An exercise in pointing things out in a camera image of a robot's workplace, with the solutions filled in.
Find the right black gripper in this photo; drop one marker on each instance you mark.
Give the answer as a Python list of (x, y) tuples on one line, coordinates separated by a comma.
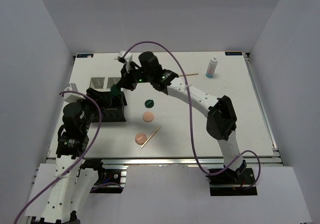
[(126, 81)]

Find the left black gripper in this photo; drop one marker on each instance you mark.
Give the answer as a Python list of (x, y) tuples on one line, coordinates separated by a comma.
[(93, 103)]

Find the green round compact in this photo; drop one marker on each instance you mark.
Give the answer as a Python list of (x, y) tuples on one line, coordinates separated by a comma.
[(115, 90), (149, 103)]

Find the pink round puff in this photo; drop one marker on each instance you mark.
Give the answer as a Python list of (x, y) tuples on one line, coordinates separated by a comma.
[(140, 138), (148, 116)]

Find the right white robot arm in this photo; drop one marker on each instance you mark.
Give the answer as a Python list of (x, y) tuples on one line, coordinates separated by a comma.
[(219, 112)]

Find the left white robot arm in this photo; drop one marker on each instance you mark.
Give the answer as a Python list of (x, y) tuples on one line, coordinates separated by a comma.
[(74, 177)]

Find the wooden stick far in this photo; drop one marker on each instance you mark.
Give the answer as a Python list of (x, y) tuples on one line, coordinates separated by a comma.
[(190, 74)]

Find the wooden stick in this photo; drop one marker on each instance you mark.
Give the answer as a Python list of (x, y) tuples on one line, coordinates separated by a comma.
[(190, 74), (151, 136)]

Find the black mesh organizer box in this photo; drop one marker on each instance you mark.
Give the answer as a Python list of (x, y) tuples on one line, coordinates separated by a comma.
[(111, 107)]

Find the white mesh organizer box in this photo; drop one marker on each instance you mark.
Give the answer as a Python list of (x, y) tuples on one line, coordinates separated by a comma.
[(103, 83)]

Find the white pink blue bottle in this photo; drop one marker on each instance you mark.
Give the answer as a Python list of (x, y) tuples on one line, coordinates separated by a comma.
[(211, 67)]

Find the wooden stick near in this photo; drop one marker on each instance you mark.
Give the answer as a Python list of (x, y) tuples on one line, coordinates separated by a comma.
[(151, 136)]

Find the left blue table label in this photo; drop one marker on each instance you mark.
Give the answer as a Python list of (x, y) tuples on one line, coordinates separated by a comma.
[(84, 56)]

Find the blue table label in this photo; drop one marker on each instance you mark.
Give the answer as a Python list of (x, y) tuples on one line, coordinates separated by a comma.
[(233, 53), (84, 56)]

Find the right blue table label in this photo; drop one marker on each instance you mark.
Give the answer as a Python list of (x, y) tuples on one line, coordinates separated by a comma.
[(233, 53)]

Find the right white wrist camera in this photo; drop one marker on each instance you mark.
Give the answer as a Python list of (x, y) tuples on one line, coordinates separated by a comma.
[(125, 58)]

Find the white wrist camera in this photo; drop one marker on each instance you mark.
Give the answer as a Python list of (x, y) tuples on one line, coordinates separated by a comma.
[(125, 58), (71, 94)]

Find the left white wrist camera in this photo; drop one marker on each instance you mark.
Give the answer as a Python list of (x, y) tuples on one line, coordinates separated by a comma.
[(71, 94)]

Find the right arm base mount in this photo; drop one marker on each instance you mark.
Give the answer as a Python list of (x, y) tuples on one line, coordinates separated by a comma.
[(226, 185)]

